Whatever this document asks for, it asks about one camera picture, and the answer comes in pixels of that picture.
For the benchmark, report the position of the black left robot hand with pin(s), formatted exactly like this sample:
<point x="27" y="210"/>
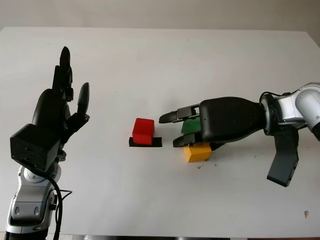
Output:
<point x="50" y="110"/>

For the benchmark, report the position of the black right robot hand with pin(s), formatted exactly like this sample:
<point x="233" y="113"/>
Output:
<point x="230" y="117"/>

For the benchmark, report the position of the green cube block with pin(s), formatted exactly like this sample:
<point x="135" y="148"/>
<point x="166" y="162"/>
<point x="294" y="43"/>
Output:
<point x="191" y="127"/>

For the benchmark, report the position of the yellow cube block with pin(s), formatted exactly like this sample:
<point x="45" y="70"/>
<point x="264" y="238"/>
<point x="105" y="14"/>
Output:
<point x="197" y="152"/>

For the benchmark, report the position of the red cube block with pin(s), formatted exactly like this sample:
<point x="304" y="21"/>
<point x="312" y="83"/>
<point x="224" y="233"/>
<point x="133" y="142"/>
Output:
<point x="143" y="130"/>

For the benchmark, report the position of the black tape strip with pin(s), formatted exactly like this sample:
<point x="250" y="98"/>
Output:
<point x="157" y="142"/>

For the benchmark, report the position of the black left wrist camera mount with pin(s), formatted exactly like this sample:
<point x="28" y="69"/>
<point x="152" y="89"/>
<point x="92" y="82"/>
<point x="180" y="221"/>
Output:
<point x="32" y="145"/>

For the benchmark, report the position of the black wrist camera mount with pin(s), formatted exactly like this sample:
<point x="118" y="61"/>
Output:
<point x="32" y="145"/>
<point x="285" y="160"/>

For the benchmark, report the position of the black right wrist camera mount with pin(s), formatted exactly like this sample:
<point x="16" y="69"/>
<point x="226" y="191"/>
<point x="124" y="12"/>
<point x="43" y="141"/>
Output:
<point x="285" y="160"/>

